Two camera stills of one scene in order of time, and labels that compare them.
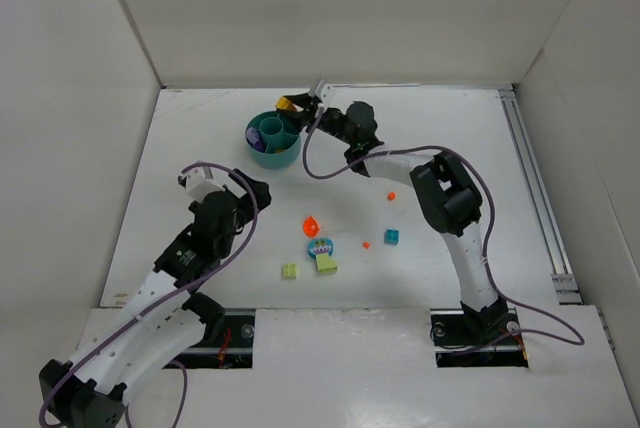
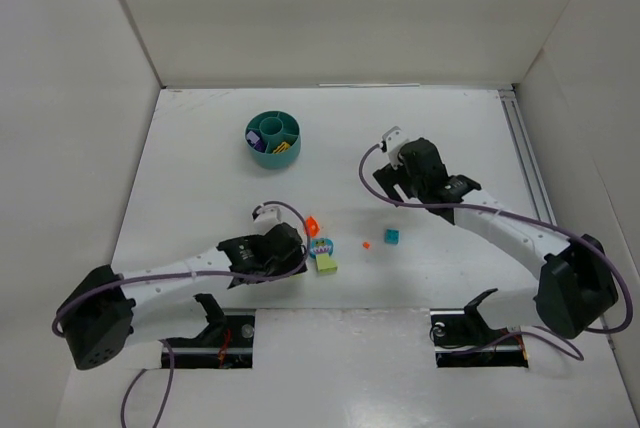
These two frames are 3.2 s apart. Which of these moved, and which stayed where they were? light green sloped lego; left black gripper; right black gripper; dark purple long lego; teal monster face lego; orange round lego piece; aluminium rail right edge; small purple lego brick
Moved: right black gripper; left black gripper
Stayed: dark purple long lego; orange round lego piece; aluminium rail right edge; teal monster face lego; light green sloped lego; small purple lego brick
